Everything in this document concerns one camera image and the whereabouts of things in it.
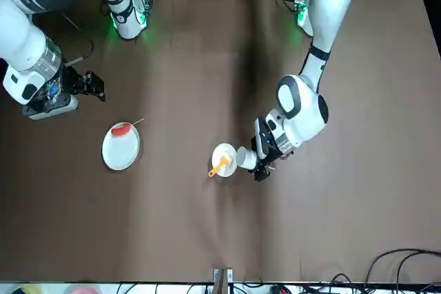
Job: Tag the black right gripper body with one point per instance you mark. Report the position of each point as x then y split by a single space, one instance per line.
70 75

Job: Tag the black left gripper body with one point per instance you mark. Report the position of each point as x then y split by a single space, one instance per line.
274 156

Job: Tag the white oil pot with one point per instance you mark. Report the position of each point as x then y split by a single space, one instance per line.
246 158

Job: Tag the yellow oil brush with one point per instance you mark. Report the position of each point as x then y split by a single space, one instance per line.
218 169

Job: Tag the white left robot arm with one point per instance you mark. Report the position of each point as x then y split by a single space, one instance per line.
330 8

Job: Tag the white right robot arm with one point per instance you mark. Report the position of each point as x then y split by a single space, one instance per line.
20 39

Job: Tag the white bowl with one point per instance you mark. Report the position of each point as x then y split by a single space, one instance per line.
217 156

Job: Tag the red sausage on stick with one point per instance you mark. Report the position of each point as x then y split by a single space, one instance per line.
120 131

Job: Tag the white round plate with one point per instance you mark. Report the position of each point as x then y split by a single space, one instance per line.
120 151

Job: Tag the pink item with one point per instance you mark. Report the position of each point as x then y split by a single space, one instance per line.
82 289

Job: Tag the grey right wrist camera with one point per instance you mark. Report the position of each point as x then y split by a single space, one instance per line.
51 109

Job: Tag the metal camera bracket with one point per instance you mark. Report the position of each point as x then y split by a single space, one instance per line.
220 280

